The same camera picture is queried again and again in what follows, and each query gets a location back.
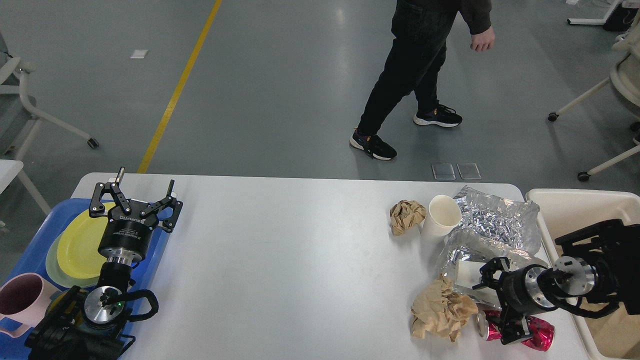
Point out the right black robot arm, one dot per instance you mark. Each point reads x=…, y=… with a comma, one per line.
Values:
x=595, y=274

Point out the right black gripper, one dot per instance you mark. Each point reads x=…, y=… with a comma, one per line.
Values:
x=519, y=295

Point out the large crumpled brown paper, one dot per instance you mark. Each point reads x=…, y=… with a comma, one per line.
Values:
x=441, y=311

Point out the white side table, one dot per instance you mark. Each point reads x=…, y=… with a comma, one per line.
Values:
x=11, y=169

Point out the left clear floor plate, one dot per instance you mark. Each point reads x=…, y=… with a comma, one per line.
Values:
x=443, y=171

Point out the blue plastic tray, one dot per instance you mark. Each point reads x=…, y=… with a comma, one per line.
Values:
x=33, y=260

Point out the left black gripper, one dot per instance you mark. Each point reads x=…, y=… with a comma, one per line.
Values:
x=127, y=235

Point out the brown paper bag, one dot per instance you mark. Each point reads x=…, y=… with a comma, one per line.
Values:
x=616, y=335

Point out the pink mug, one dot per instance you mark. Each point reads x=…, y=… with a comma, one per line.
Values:
x=25, y=299

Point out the right clear floor plate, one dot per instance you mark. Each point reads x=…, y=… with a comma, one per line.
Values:
x=469, y=171

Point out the small crumpled brown paper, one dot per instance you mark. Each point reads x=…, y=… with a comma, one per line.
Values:
x=406, y=214

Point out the beige plastic bin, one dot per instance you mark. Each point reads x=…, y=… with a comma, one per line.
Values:
x=563, y=211

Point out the white paper cup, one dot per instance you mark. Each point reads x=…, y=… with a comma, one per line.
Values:
x=443, y=215
x=468, y=273

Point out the person in dark clothes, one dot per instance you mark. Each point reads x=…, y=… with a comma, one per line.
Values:
x=418, y=52

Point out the clear floor plate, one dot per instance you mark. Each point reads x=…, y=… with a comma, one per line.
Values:
x=443, y=171
x=469, y=171

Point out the crushed red can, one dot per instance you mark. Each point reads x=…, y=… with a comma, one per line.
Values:
x=541, y=331

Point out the teal mug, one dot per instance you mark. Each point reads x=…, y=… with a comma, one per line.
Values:
x=72, y=313

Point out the light green plate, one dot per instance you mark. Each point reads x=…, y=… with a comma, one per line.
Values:
x=58, y=276

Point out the yellow plate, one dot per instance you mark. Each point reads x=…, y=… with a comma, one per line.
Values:
x=77, y=251

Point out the white office chair left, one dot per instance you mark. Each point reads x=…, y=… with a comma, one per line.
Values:
x=15, y=75

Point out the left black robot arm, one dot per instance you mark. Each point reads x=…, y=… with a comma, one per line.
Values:
x=89, y=325

